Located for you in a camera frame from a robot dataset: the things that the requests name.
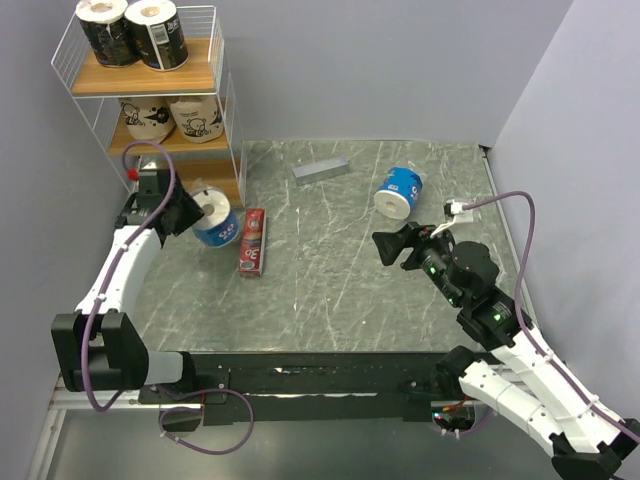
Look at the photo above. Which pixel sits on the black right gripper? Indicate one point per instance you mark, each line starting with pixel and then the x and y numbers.
pixel 415 235

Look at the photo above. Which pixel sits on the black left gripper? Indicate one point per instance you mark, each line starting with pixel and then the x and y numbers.
pixel 192 211

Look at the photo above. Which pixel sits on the blue paper towel roll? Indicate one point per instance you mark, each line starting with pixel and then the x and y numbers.
pixel 398 194
pixel 219 226

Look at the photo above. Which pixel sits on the brown paper towel roll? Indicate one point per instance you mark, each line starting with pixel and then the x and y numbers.
pixel 198 118
pixel 147 117

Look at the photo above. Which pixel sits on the black paper towel roll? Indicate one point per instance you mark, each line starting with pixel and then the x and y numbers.
pixel 107 30
pixel 158 34

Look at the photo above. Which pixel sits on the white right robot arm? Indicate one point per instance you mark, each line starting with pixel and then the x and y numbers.
pixel 583 438

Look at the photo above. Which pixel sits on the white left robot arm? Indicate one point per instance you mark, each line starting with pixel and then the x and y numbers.
pixel 99 336

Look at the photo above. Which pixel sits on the red toothpaste box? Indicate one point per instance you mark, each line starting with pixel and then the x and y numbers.
pixel 252 246

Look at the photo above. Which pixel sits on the grey rectangular box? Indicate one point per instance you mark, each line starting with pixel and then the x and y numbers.
pixel 321 170

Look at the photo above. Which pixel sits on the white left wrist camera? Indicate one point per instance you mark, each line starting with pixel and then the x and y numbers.
pixel 135 175

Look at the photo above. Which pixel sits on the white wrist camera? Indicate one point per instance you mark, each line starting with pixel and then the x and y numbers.
pixel 456 214
pixel 135 175

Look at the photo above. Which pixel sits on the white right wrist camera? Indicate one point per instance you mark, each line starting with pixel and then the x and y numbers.
pixel 456 214

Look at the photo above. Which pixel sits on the white wire wooden shelf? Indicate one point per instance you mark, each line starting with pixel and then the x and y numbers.
pixel 96 91

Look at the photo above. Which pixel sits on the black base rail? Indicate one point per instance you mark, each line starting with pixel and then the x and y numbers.
pixel 297 386

